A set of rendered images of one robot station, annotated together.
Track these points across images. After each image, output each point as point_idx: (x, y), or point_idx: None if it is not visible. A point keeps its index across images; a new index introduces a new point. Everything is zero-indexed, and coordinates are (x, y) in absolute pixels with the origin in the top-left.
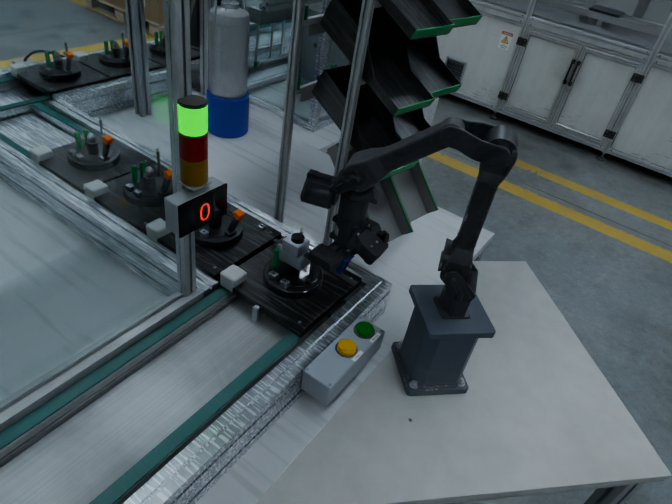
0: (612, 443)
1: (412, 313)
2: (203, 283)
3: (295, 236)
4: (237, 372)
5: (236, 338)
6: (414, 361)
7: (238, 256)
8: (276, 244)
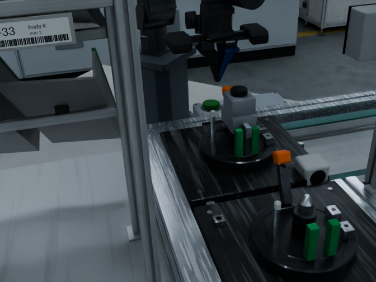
0: (108, 76)
1: (170, 81)
2: (351, 184)
3: (242, 88)
4: (338, 138)
5: (326, 159)
6: (188, 97)
7: None
8: (219, 193)
